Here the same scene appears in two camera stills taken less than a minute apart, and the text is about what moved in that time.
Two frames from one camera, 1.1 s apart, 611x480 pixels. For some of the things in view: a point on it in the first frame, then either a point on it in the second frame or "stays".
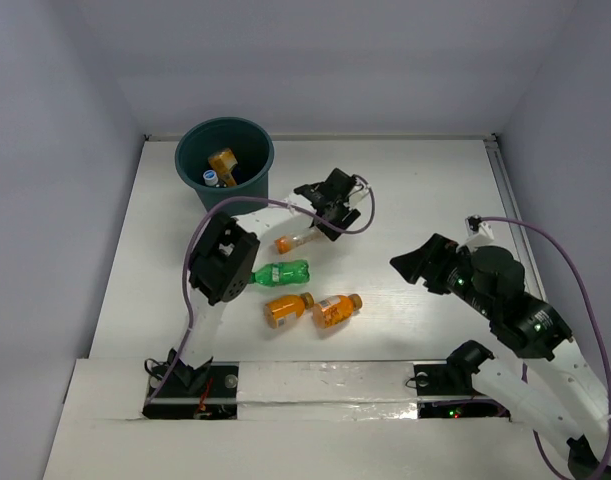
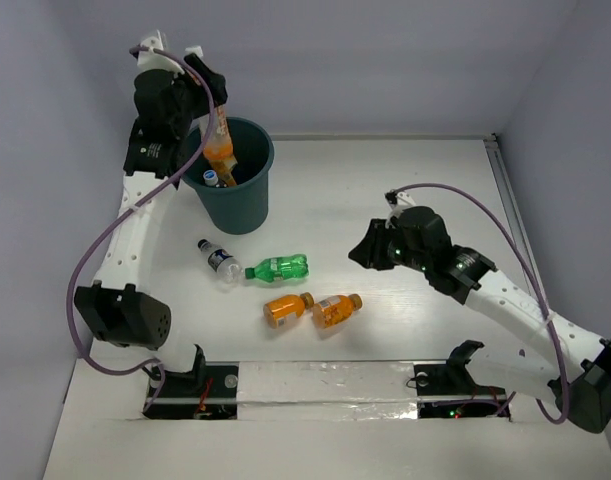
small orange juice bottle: x=285 y=309 stays
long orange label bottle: x=284 y=244 → x=219 y=147
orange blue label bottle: x=223 y=162 stays
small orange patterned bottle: x=335 y=310 stays
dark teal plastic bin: x=252 y=148 stays
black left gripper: x=332 y=215 → x=208 y=86
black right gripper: x=441 y=250 → x=369 y=250
